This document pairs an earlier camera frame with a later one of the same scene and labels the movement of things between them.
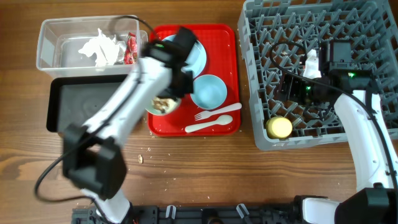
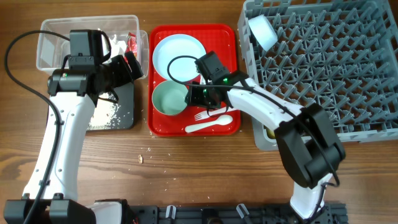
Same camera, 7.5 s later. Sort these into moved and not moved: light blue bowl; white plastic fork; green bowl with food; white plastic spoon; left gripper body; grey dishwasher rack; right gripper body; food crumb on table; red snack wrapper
Moved: left gripper body; light blue bowl; right gripper body; green bowl with food
Not moved: grey dishwasher rack; food crumb on table; white plastic fork; white plastic spoon; red snack wrapper
